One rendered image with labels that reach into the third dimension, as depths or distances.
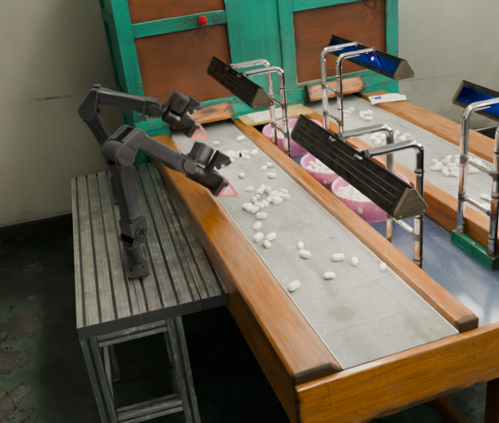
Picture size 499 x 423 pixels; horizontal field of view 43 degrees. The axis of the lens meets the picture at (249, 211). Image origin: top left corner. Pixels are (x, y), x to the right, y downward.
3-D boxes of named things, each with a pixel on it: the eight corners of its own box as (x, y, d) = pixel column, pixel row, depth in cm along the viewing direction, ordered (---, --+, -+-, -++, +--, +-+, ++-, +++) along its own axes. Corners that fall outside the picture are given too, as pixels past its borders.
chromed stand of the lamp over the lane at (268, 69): (251, 183, 258) (238, 74, 238) (236, 167, 275) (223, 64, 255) (295, 173, 262) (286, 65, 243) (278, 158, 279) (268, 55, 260)
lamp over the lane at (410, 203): (396, 221, 139) (396, 191, 136) (290, 138, 193) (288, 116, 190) (428, 213, 141) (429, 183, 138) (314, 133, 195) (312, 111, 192)
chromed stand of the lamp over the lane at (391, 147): (365, 308, 174) (361, 154, 154) (334, 274, 191) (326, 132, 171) (428, 290, 178) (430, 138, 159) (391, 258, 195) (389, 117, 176)
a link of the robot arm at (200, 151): (202, 147, 225) (181, 132, 216) (219, 152, 219) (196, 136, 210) (189, 177, 224) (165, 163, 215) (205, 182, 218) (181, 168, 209)
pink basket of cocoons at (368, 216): (354, 233, 211) (353, 208, 207) (320, 203, 234) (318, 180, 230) (424, 215, 218) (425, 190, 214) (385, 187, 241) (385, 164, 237)
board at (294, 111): (247, 127, 293) (246, 124, 292) (237, 118, 306) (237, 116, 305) (313, 113, 301) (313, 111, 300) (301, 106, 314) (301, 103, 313)
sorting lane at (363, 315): (344, 376, 144) (343, 369, 143) (172, 141, 301) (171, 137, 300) (459, 339, 151) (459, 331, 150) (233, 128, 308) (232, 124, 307)
